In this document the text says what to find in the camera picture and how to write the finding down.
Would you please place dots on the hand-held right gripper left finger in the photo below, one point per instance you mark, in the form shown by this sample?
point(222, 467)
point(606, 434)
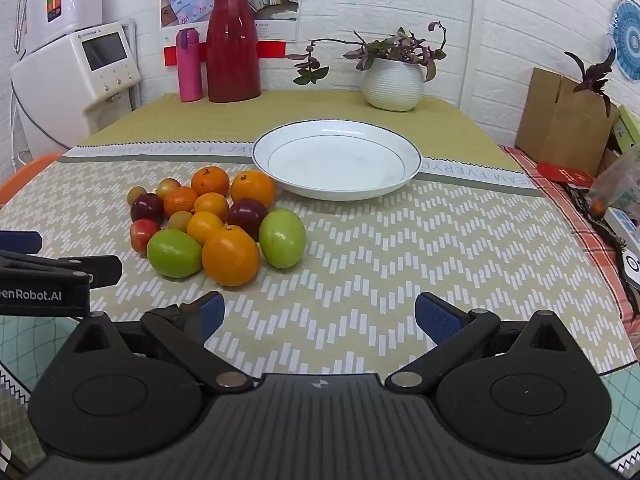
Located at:
point(215, 310)

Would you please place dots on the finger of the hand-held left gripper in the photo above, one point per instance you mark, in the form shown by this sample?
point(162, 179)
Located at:
point(95, 271)
point(20, 242)

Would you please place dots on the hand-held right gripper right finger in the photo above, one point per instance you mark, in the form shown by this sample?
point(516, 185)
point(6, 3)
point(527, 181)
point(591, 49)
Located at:
point(435, 315)

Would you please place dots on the large orange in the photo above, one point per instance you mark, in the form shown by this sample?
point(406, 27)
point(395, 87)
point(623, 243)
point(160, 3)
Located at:
point(230, 256)
point(252, 189)

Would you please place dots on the small red apple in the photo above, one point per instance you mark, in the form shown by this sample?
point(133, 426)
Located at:
point(144, 235)

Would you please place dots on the green jujube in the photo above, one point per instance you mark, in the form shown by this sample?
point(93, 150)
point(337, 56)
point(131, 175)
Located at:
point(172, 254)
point(281, 237)

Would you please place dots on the dark red plum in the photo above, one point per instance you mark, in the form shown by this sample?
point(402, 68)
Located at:
point(147, 207)
point(246, 216)

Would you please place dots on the small brown longan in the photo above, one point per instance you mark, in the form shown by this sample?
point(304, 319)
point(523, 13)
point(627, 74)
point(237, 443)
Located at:
point(179, 221)
point(135, 194)

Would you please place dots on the small yellow-orange orange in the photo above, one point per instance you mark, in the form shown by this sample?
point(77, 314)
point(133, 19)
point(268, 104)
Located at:
point(211, 205)

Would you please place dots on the deep orange mandarin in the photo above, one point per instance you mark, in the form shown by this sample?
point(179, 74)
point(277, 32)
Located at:
point(180, 201)
point(210, 181)

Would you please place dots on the small red-yellow plum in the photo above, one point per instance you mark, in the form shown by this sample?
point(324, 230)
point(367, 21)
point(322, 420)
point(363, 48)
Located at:
point(167, 187)

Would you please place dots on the white round plate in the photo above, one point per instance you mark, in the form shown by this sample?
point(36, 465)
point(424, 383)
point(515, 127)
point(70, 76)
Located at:
point(340, 160)

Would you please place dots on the teal lattice patterned cloth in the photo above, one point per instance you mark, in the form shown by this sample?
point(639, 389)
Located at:
point(30, 340)

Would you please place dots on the orange chair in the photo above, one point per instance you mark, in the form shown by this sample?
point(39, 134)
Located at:
point(20, 177)

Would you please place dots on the white water dispenser with screen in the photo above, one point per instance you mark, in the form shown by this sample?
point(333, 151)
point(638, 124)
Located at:
point(55, 90)

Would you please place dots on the red plaid cloth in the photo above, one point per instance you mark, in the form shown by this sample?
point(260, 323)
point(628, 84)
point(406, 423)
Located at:
point(560, 210)

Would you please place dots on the red envelope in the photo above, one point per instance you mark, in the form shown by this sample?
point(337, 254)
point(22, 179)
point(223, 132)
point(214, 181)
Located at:
point(565, 174)

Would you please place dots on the black and white gadget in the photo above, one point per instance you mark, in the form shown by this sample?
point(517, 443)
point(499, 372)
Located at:
point(632, 265)

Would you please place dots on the pink water bottle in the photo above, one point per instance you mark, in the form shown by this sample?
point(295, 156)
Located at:
point(189, 70)

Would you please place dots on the clear plastic bag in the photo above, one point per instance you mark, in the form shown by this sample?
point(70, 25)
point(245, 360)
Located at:
point(617, 180)

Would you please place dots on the red paper strip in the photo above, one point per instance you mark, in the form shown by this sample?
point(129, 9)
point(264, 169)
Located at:
point(170, 55)

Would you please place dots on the brown cardboard box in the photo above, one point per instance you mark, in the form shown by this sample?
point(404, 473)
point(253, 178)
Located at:
point(555, 120)

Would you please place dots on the white potted trailing plant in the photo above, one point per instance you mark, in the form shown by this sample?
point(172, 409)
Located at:
point(392, 82)

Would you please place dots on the red thermos jug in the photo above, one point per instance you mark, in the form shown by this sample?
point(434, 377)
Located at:
point(232, 50)

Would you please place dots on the green box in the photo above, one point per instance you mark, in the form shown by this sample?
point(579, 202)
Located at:
point(627, 130)

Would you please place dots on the dark purple leafy plant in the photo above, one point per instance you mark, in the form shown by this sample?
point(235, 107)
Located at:
point(595, 72)

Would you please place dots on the large blue round wall decoration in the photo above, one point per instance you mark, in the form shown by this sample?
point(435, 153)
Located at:
point(631, 35)

